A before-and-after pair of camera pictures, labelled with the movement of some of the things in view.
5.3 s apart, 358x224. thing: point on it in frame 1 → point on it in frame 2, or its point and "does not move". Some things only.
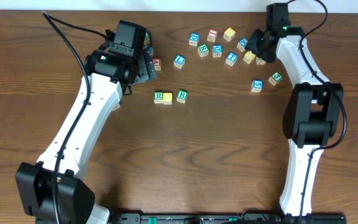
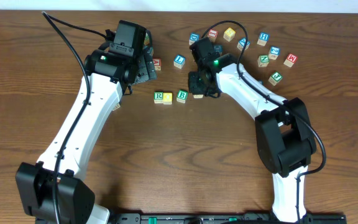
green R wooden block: [158, 97] does not move
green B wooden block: [181, 96] does not move
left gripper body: [146, 69] does not move
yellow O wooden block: [167, 98] does not move
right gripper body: [257, 45] → [197, 84]
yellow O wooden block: [248, 56] → [197, 96]
